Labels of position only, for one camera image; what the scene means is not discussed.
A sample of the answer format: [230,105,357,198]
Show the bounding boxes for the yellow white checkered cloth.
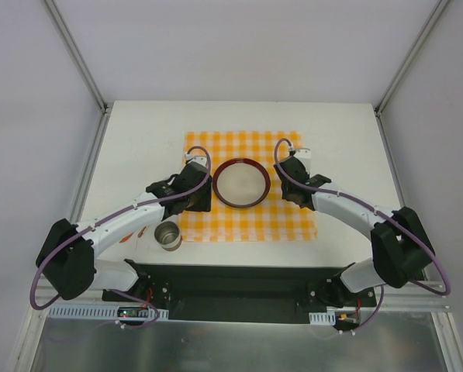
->
[178,130,318,243]

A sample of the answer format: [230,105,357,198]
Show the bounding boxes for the red rimmed cream plate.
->
[212,157,271,209]

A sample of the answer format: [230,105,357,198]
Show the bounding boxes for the metal cup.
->
[154,221,182,252]

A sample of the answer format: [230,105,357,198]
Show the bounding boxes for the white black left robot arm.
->
[36,157,212,301]

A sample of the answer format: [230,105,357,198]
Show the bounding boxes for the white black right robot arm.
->
[274,153,435,306]

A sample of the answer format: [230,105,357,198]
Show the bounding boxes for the orange chopsticks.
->
[119,227,147,243]

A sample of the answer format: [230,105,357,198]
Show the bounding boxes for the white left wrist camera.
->
[185,153,207,168]

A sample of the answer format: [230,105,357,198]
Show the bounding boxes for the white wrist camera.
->
[293,147,312,174]
[185,153,207,168]

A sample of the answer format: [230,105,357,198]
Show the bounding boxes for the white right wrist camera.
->
[293,147,312,174]

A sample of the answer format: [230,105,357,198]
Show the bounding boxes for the aluminium left side rail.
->
[66,108,111,223]

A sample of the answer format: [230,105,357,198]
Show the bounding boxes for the aluminium rail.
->
[375,115,405,208]
[66,108,111,223]
[35,277,452,312]

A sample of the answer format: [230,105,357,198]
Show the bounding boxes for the aluminium right side rail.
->
[375,115,405,208]

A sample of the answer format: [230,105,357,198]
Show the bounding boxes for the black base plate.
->
[101,258,385,325]

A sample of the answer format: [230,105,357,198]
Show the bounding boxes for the right white cable duct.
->
[309,311,336,326]

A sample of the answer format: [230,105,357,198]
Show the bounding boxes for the white cable duct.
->
[48,305,169,322]
[309,311,336,326]

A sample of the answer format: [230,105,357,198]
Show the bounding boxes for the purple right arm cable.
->
[273,138,452,338]

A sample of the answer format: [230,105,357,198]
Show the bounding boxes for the aluminium front rail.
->
[35,277,452,312]

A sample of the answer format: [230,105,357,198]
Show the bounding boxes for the aluminium frame post left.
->
[41,0,108,112]

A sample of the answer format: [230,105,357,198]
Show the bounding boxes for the aluminium frame post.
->
[374,0,453,118]
[41,0,108,112]

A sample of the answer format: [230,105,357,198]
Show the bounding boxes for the left white cable duct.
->
[48,305,169,322]

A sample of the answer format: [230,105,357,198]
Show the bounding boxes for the aluminium frame post right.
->
[374,0,453,118]

